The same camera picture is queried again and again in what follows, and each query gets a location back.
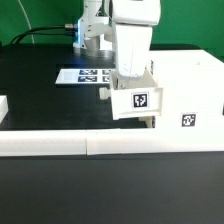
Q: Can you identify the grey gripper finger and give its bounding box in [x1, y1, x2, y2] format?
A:
[118, 76, 132, 89]

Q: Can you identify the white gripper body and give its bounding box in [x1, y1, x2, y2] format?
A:
[114, 23, 153, 78]

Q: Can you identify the white drawer box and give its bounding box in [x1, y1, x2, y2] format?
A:
[138, 116, 156, 128]
[99, 68, 163, 120]

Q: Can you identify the white front drawer box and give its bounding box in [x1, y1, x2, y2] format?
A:
[138, 116, 156, 128]

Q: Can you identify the white drawer cabinet frame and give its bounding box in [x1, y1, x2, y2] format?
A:
[150, 50, 224, 130]

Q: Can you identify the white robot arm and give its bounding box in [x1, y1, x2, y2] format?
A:
[73, 0, 161, 89]

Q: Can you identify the white marker tag sheet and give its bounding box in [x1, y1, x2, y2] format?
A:
[56, 68, 112, 84]

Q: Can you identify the white front fence bar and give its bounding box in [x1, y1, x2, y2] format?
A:
[0, 128, 224, 157]

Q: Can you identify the white fence bar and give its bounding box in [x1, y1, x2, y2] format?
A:
[0, 128, 224, 157]
[0, 95, 8, 123]

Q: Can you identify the white left fence bar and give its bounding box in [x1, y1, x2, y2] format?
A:
[0, 95, 8, 123]

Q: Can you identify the black cable bundle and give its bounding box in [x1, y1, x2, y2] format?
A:
[9, 23, 79, 46]

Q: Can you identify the thin white cable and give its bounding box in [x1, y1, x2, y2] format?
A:
[17, 0, 36, 44]

